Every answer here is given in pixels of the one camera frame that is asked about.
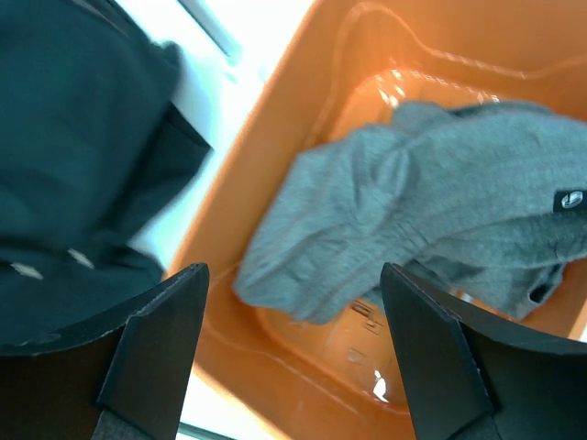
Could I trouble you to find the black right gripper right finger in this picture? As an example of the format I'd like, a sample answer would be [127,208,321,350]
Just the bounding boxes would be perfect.
[381,263,586,439]

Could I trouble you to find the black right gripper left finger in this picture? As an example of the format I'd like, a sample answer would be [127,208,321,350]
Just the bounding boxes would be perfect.
[1,263,210,439]

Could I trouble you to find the dark green shorts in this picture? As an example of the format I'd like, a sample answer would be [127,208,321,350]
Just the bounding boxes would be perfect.
[1,1,209,356]

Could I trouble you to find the grey shorts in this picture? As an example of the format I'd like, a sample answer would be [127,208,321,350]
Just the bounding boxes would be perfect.
[233,102,586,324]

